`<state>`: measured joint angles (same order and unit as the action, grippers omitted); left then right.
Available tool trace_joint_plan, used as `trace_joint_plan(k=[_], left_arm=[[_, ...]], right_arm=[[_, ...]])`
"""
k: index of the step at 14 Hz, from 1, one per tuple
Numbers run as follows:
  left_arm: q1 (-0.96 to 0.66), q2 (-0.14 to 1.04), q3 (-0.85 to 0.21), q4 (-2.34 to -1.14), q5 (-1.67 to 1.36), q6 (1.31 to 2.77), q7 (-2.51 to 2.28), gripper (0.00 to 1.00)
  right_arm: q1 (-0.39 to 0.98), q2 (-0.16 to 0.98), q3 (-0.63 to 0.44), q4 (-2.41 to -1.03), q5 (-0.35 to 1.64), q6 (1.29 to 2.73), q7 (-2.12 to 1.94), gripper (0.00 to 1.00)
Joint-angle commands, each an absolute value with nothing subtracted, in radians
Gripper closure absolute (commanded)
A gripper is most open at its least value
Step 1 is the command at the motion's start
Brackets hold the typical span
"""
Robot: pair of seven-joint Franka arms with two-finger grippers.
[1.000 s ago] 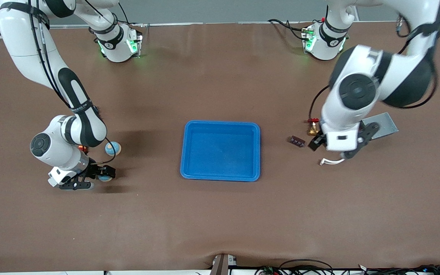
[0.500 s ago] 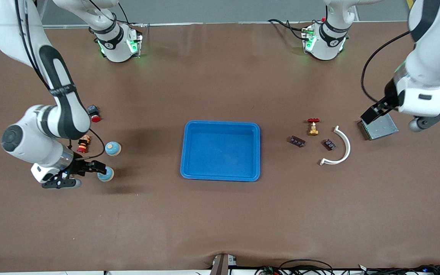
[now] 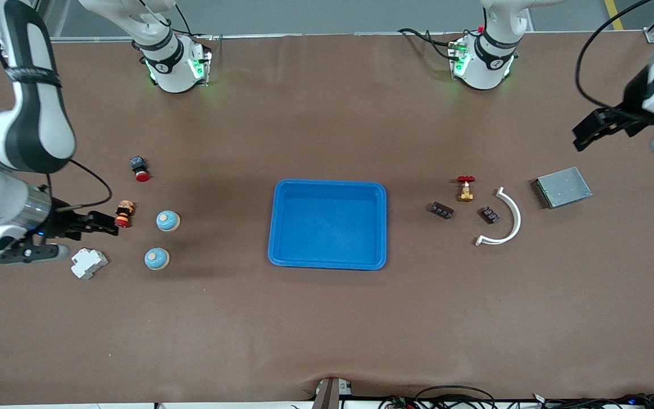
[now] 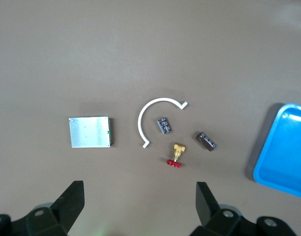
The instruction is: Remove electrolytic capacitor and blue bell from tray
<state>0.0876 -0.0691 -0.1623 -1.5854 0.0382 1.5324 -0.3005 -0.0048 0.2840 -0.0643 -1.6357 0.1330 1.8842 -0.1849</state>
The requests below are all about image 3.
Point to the black capacitor block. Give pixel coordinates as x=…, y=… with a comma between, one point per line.
x=490, y=215
x=442, y=210

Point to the white curved plastic strip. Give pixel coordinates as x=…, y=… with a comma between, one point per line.
x=516, y=218

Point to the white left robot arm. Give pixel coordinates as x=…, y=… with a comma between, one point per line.
x=483, y=71

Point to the red button orange black body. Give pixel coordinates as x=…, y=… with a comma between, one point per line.
x=124, y=214

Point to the grey metal table bracket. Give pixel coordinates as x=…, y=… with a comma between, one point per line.
x=330, y=395

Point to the white circuit breaker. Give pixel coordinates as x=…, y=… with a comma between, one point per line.
x=88, y=264

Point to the grey metal box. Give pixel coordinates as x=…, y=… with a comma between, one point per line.
x=562, y=187

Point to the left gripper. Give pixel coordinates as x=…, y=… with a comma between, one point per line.
x=629, y=113

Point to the blue desk bell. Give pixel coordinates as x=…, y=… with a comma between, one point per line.
x=156, y=259
x=168, y=221

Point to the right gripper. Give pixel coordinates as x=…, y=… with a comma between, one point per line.
x=63, y=224

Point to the red push button grey body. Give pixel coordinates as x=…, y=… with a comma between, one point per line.
x=139, y=168

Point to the blue plastic tray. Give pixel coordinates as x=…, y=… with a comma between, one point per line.
x=327, y=224

